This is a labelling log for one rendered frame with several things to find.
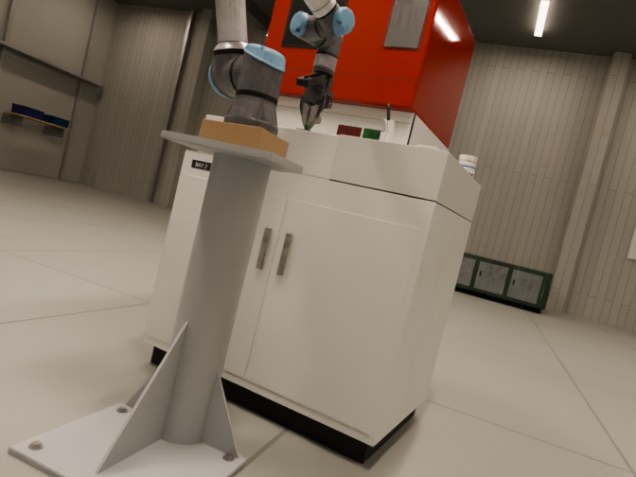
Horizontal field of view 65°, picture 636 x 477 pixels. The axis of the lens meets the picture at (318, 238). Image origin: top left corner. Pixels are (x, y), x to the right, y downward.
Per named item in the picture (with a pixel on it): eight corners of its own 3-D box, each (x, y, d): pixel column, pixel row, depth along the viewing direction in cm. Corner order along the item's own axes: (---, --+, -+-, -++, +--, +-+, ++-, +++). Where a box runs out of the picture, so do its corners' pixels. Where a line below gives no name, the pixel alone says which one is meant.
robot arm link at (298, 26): (312, 5, 151) (338, 21, 158) (291, 11, 159) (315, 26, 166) (308, 30, 151) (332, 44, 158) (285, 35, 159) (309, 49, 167)
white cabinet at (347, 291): (234, 341, 244) (273, 179, 240) (420, 418, 201) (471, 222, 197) (132, 362, 187) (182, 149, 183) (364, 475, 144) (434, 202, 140)
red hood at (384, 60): (320, 129, 309) (344, 34, 307) (448, 150, 273) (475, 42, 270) (253, 89, 242) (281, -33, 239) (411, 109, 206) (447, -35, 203)
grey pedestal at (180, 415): (161, 537, 100) (256, 136, 96) (7, 452, 114) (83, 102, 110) (269, 445, 148) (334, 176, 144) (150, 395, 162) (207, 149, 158)
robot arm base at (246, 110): (261, 128, 127) (269, 90, 127) (211, 121, 132) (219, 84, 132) (285, 141, 141) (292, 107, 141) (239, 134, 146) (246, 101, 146)
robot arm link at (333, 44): (316, 21, 166) (334, 31, 172) (309, 53, 167) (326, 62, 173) (332, 17, 161) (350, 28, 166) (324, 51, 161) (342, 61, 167)
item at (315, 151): (213, 157, 190) (221, 121, 189) (341, 184, 165) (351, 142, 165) (197, 151, 181) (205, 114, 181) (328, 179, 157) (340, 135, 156)
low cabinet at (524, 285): (534, 306, 926) (543, 272, 922) (542, 315, 781) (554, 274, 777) (445, 281, 981) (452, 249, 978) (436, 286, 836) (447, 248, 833)
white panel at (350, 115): (243, 171, 251) (261, 94, 249) (393, 204, 215) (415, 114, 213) (239, 170, 248) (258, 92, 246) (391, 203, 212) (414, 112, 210)
